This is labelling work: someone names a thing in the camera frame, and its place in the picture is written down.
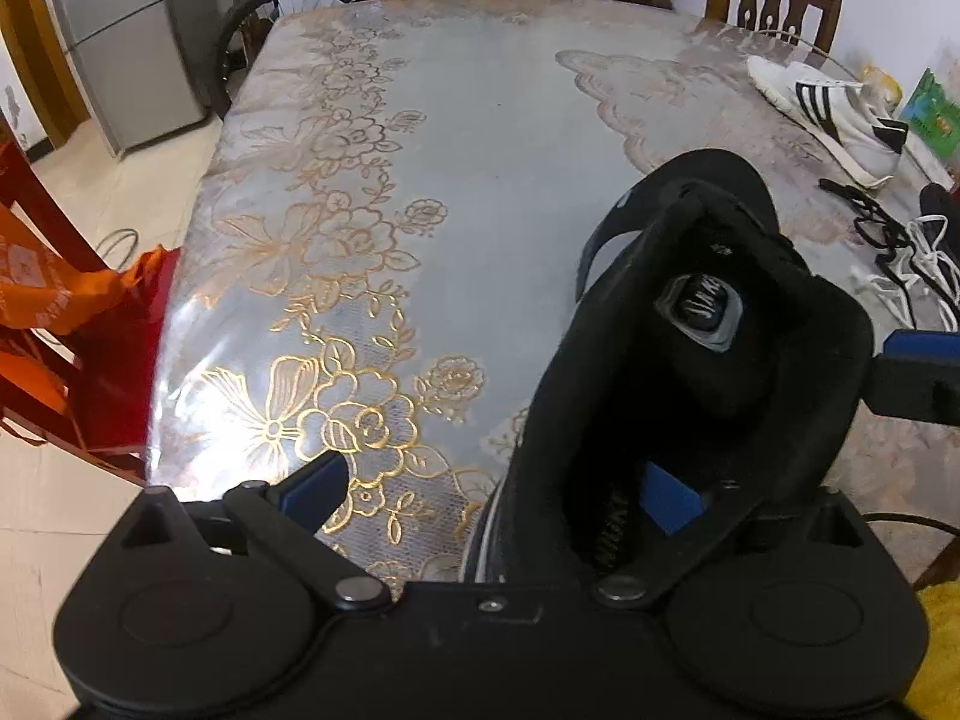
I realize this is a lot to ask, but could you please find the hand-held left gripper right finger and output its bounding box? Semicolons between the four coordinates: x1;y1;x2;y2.
592;461;865;608

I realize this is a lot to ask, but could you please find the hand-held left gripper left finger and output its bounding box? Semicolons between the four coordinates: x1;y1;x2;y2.
112;452;395;612

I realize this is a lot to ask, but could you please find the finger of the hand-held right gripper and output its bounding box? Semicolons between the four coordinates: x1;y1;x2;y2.
862;326;960;421

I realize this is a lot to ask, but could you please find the black shoelace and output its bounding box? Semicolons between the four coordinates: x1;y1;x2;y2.
819;178;960;332

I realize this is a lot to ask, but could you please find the white shoelace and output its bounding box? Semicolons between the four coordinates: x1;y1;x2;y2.
853;214;960;316

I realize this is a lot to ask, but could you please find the red wooden chair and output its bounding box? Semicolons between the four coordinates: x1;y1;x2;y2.
0;109;182;485

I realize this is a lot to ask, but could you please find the yellow cloth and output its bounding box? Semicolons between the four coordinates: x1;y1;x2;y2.
904;577;960;720

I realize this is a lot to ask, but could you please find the green booklet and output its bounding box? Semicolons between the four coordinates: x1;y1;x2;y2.
896;67;960;166

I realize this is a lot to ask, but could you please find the white sneaker with black stripes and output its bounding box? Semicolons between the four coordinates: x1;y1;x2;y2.
746;54;911;190

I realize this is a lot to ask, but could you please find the yellow plastic bag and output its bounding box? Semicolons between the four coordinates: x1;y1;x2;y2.
855;64;902;115

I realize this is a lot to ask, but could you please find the orange fabric bag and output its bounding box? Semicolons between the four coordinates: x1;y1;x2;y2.
0;142;166;440

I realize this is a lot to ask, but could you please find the floral plastic tablecloth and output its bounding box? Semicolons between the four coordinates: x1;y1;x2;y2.
146;0;960;587

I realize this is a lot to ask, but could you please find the black bicycle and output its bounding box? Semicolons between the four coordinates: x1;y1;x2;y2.
214;0;668;121

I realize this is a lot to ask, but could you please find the silver refrigerator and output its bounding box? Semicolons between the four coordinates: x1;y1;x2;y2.
41;0;220;160

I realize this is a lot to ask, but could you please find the wooden door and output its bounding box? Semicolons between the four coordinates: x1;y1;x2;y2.
0;0;92;152

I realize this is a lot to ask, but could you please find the black cable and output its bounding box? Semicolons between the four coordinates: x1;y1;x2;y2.
862;511;960;535

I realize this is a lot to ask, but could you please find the thin floor cable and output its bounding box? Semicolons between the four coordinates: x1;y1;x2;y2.
94;229;145;271

